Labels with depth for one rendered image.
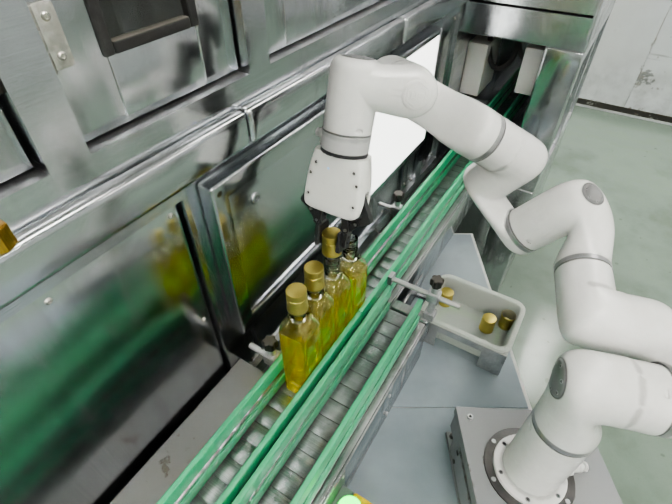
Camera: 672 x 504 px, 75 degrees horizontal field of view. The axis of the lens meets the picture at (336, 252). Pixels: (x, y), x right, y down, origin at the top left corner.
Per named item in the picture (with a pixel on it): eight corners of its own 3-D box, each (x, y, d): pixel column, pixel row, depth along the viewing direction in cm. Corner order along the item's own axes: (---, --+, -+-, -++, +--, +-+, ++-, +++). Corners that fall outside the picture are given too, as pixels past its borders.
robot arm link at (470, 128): (482, 169, 71) (376, 109, 62) (446, 144, 82) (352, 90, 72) (515, 121, 68) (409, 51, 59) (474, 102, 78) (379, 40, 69)
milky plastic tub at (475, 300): (438, 292, 124) (443, 270, 118) (518, 325, 116) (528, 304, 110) (412, 335, 113) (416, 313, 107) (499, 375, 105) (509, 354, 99)
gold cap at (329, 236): (328, 242, 80) (328, 223, 77) (345, 249, 79) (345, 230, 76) (318, 254, 78) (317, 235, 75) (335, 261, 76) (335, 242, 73)
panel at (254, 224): (418, 138, 143) (433, 25, 120) (426, 140, 142) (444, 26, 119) (232, 328, 87) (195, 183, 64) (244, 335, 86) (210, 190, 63)
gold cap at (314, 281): (311, 274, 79) (310, 256, 76) (328, 282, 77) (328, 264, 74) (300, 287, 76) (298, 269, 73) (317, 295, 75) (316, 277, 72)
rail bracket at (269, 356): (261, 360, 94) (253, 320, 85) (287, 375, 91) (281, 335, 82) (248, 374, 91) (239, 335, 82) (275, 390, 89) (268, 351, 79)
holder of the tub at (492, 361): (420, 286, 126) (424, 267, 121) (517, 327, 116) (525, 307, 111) (394, 327, 116) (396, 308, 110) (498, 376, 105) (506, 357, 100)
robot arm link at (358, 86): (421, 59, 68) (449, 70, 60) (407, 128, 73) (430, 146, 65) (326, 48, 64) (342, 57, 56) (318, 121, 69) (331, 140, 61)
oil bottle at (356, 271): (343, 312, 103) (345, 243, 88) (364, 322, 101) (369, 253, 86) (330, 328, 99) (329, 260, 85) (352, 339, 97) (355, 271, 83)
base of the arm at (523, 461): (557, 432, 84) (594, 386, 74) (595, 503, 75) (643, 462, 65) (481, 439, 82) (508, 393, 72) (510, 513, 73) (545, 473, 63)
